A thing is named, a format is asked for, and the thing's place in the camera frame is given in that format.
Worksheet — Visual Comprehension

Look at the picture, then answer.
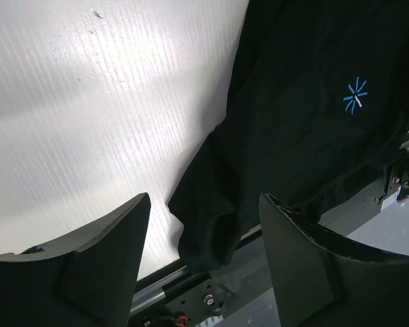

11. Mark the aluminium frame rail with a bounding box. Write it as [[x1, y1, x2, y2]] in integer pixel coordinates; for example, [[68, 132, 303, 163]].
[[131, 134, 409, 321]]

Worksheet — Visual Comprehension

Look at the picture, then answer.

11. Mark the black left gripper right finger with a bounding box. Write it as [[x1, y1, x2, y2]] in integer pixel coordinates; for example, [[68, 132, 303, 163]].
[[259, 194, 409, 326]]

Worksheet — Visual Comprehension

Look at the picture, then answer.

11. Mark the black t shirt blue logo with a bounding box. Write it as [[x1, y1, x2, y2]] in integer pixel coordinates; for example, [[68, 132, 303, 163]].
[[168, 1, 409, 272]]

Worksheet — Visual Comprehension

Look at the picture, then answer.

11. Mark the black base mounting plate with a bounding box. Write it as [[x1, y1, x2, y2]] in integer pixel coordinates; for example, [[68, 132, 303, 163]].
[[129, 144, 409, 326]]

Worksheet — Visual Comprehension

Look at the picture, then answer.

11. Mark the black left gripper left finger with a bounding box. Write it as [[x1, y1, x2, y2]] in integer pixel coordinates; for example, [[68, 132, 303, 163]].
[[0, 193, 151, 326]]

